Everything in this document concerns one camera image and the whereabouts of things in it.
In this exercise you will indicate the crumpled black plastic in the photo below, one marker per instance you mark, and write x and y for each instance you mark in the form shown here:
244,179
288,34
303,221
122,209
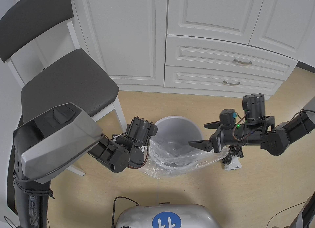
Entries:
232,154

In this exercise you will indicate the white printed wrapper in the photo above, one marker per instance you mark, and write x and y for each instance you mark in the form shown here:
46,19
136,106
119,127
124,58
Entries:
233,166

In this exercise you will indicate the clear plastic bag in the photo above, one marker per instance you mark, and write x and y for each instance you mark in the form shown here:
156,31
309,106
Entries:
209,158

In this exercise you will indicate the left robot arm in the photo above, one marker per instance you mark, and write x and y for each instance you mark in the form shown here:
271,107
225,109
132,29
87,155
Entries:
61,133

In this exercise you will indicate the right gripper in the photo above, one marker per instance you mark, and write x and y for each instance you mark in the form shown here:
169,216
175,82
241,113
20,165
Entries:
241,136

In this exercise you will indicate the white trash bin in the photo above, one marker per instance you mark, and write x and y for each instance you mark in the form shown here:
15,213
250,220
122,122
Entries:
172,128

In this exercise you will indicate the white wardrobe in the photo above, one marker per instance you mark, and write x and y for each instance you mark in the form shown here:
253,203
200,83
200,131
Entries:
209,0

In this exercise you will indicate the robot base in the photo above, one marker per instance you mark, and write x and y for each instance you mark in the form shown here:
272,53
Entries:
137,217

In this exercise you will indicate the white chair grey seat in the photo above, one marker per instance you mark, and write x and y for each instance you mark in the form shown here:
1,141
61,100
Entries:
73,81

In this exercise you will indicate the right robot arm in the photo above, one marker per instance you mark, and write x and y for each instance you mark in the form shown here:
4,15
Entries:
278,138

